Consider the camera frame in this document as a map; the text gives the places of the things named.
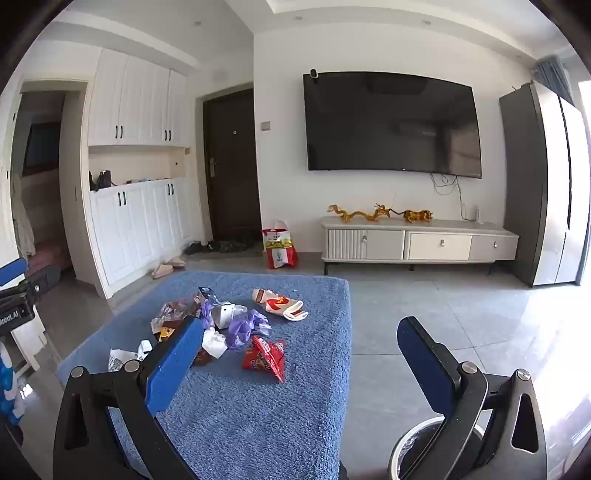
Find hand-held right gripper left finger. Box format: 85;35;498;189
53;315;204;480

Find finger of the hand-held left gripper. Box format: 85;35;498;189
0;257;29;287
21;265;62;301

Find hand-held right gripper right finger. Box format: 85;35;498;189
397;316;548;480

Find white tissue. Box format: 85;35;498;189
202;328;228;358

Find clear plastic wrapper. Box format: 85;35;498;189
151;300;201;340

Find white printed paper wrapper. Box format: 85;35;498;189
108;339;153;372

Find white carton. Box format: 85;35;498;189
215;300;247;329

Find white trash bin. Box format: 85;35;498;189
388;418;485;480

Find purple plastic bag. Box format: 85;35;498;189
198;298;273;349

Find red snack packet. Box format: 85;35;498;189
242;335;287;383

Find white and red wrapper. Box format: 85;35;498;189
252;288;309;321

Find white stool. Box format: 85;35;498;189
9;318;47;370

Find blue towel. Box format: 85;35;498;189
55;271;352;480

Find white floor cabinets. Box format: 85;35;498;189
88;178;195;298

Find dark handbag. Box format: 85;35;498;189
89;170;116;192

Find white television cabinet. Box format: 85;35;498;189
321;216;520;275

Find dark shoes by door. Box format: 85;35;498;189
185;240;250;254

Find red and white shopping bag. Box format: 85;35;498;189
262;220;299;269

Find gold dragon figurine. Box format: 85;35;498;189
327;202;393;223

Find dark brown door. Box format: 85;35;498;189
202;89;263;245

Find grey refrigerator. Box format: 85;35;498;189
499;80;591;288

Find grey curtain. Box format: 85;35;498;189
531;55;575;107

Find television cables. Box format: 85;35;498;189
429;173;467;220

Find white wall cabinets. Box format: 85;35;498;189
88;48;192;147

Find black wall television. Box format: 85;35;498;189
302;71;483;179

